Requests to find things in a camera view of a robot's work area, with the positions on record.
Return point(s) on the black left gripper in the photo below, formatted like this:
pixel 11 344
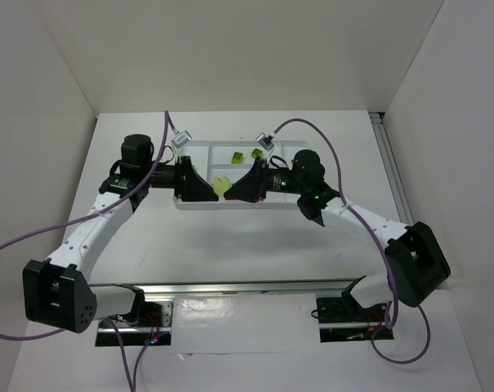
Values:
pixel 180 178

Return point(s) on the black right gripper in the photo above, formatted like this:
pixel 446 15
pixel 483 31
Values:
pixel 262 180

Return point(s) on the pale green lego plate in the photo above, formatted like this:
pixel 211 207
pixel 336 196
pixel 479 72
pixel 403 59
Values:
pixel 221 184

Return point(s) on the lime green lego piece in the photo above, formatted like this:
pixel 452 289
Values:
pixel 237 158

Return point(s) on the dark green square lego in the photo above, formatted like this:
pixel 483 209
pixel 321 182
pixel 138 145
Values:
pixel 256 153

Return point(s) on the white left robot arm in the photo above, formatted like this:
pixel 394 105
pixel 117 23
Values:
pixel 57 292

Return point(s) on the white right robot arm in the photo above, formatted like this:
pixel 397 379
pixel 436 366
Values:
pixel 414 262

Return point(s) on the white divided sorting tray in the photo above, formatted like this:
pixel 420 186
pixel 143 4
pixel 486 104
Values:
pixel 213 158

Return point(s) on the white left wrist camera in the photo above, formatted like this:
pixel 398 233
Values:
pixel 180 139

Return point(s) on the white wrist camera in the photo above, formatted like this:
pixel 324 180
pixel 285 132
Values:
pixel 180 139
pixel 266 141

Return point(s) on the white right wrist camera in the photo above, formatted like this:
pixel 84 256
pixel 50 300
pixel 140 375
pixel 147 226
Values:
pixel 266 141

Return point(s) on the aluminium rail front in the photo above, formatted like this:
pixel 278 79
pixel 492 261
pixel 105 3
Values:
pixel 323 287

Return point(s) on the aluminium rail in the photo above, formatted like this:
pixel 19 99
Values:
pixel 391 168
pixel 323 287

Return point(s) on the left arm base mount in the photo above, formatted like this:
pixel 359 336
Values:
pixel 154 324

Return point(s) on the aluminium rail right side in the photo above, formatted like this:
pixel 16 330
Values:
pixel 391 168

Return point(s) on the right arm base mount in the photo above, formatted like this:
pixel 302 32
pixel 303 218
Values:
pixel 342 319

